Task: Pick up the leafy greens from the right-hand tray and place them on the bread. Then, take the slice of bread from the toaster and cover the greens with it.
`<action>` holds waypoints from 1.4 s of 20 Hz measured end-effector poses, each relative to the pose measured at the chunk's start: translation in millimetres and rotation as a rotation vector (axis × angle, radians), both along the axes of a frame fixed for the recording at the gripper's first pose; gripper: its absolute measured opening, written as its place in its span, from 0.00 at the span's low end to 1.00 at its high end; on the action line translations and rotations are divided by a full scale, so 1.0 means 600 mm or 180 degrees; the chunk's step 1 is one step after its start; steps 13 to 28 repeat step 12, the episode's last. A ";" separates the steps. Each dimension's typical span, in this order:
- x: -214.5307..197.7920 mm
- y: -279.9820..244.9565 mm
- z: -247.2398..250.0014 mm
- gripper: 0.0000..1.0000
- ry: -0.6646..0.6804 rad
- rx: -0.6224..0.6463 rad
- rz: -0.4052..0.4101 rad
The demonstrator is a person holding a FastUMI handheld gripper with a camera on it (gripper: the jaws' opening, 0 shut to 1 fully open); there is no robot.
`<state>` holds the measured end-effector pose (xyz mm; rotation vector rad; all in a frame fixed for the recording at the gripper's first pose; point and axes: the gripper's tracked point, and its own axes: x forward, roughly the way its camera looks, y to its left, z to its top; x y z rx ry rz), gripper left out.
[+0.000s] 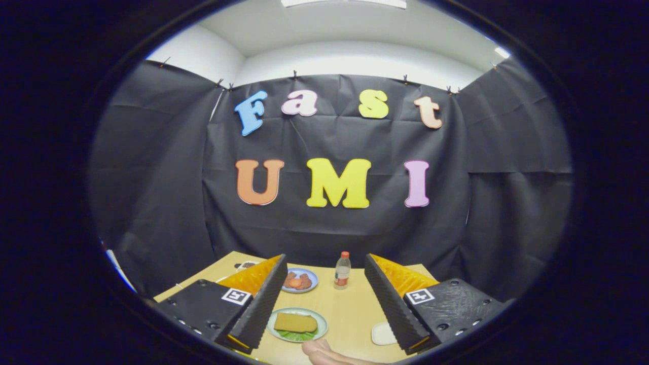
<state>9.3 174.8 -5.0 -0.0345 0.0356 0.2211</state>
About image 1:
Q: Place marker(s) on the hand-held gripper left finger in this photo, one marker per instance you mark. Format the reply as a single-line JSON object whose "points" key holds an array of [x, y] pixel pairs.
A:
{"points": [[263, 309]]}

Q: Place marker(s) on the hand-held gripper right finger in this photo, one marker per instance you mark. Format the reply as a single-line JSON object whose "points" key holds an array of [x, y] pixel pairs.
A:
{"points": [[390, 309]]}

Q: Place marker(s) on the toasted bread slice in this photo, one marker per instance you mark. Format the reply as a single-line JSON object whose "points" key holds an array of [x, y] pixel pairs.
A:
{"points": [[295, 322]]}

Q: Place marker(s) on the green lettuce leaf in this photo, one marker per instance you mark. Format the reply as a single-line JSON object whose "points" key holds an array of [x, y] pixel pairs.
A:
{"points": [[296, 335]]}

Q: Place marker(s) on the small white plate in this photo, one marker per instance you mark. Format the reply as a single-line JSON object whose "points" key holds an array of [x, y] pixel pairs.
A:
{"points": [[384, 334]]}

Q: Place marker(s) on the brown steak piece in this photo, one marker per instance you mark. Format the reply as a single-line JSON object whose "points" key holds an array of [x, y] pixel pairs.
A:
{"points": [[289, 278], [306, 281]]}

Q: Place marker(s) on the red tomato slice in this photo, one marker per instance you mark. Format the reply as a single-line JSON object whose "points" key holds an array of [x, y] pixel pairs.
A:
{"points": [[295, 283]]}

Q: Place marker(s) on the white divided seasoning tray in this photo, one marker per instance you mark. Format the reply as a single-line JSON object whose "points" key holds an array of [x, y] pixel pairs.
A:
{"points": [[248, 265]]}

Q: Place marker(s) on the blue plate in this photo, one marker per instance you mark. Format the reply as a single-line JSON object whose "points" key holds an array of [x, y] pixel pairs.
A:
{"points": [[310, 286]]}

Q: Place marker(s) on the clear water bottle red cap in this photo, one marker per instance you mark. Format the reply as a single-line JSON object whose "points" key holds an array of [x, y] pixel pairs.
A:
{"points": [[343, 274]]}

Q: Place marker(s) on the pale green plate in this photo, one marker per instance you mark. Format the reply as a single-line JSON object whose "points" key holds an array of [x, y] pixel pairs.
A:
{"points": [[322, 324]]}

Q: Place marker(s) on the small ceiling light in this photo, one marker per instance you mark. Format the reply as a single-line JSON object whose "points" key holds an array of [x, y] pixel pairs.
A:
{"points": [[502, 52]]}

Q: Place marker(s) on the ceiling light panel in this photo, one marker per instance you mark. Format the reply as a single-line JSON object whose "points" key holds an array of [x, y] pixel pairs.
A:
{"points": [[345, 3]]}

